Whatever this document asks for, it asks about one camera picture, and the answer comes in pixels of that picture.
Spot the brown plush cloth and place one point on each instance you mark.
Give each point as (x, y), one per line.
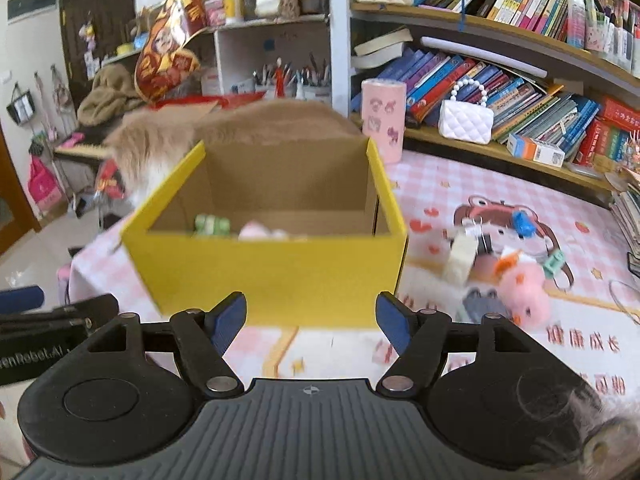
(107, 95)

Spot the fluffy orange cat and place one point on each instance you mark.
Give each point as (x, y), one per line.
(250, 120)

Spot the row of leaning blue books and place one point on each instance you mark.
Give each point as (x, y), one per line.
(525, 105)

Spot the pink checked cartoon table mat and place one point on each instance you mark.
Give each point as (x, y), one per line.
(500, 190)

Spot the small green toy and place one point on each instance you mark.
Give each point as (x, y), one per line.
(212, 224)

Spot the blue toy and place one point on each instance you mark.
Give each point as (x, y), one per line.
(523, 223)

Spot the red gold snack bag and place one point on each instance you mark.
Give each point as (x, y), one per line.
(167, 55)

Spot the wooden bookshelf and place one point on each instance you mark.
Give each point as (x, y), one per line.
(500, 27)

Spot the flat lying thick books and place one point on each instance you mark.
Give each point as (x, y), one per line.
(382, 47)

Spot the pink hanging bag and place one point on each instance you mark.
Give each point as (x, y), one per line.
(44, 190)

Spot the white plastic jar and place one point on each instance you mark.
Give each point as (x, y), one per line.
(233, 6)

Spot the pen holder with pens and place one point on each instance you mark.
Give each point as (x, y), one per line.
(300, 82)

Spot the orange white small toy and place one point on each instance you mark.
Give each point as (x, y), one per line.
(511, 259)

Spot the pale rectangular block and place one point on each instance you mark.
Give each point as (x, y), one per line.
(459, 260)

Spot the stack of worn books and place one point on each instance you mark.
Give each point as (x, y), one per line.
(627, 220)

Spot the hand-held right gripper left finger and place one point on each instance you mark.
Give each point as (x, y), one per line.
(229, 319)

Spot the pink plush toy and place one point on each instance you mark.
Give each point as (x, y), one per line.
(527, 295)

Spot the white rolled paper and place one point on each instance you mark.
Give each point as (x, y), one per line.
(480, 55)

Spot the pink cartoon tumbler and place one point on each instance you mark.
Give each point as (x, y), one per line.
(382, 120)

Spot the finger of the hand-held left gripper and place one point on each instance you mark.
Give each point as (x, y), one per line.
(95, 307)

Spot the row of thick red books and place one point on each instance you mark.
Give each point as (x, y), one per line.
(610, 135)

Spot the yellow cardboard box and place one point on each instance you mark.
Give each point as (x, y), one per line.
(275, 280)

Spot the mint green toy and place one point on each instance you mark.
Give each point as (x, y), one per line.
(554, 264)

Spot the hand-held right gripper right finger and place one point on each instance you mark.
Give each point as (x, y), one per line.
(395, 322)

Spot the small pink toy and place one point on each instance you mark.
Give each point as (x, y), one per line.
(257, 232)

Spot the dark wooden door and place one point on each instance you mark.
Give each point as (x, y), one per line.
(100, 0)

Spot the orange blue white carton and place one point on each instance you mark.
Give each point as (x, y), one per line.
(535, 150)

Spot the metal binder clip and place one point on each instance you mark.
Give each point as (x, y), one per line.
(479, 237)

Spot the black white hanging bag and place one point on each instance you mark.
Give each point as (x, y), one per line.
(20, 107)

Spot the grey small toy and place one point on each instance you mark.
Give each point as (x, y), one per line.
(482, 305)

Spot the white cabinet shelf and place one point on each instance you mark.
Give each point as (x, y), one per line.
(240, 45)

